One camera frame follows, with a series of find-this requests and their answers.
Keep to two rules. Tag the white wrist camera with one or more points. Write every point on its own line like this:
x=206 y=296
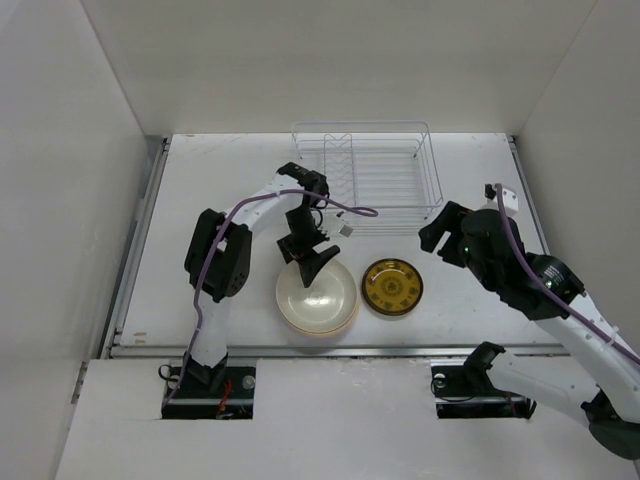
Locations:
x=500 y=195
x=334 y=225

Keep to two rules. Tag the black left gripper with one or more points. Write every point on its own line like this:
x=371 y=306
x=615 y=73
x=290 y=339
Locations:
x=310 y=262

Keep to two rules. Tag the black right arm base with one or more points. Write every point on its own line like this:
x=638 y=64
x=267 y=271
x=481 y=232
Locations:
x=456 y=398

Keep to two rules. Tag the white wire dish rack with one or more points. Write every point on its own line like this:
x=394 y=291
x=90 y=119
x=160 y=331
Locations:
x=388 y=166

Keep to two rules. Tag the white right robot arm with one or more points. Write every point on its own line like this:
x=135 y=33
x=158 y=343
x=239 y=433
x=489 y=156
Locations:
x=605 y=399

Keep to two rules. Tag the yellow plate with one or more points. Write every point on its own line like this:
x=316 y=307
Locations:
x=322 y=321

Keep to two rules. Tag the cream white plate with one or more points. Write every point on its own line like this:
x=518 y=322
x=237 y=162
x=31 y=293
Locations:
x=333 y=286

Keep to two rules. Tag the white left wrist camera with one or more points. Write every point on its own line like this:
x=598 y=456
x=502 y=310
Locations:
x=334 y=225

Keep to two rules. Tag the white foam front board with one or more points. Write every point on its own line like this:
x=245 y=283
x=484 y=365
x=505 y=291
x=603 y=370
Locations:
x=317 y=419

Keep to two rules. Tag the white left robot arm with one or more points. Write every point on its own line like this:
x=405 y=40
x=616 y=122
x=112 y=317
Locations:
x=218 y=259

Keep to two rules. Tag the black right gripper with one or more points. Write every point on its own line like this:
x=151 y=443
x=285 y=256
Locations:
x=448 y=219

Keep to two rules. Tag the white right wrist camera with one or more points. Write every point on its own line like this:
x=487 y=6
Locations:
x=500 y=195

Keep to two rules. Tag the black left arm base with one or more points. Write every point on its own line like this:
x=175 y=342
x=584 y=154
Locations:
x=233 y=399

